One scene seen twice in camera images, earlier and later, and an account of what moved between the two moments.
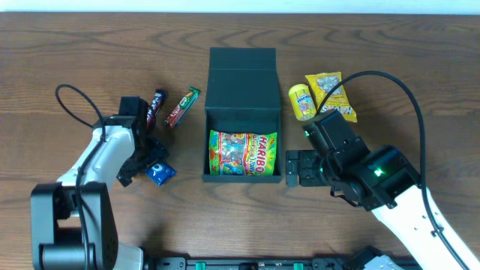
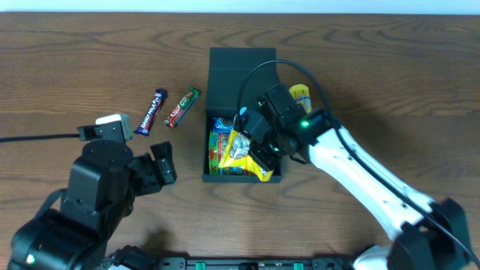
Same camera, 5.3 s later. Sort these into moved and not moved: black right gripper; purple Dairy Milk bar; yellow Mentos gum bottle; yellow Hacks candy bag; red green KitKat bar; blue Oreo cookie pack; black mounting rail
Moved: blue Oreo cookie pack; black right gripper; yellow Hacks candy bag
Not moved: purple Dairy Milk bar; yellow Mentos gum bottle; red green KitKat bar; black mounting rail
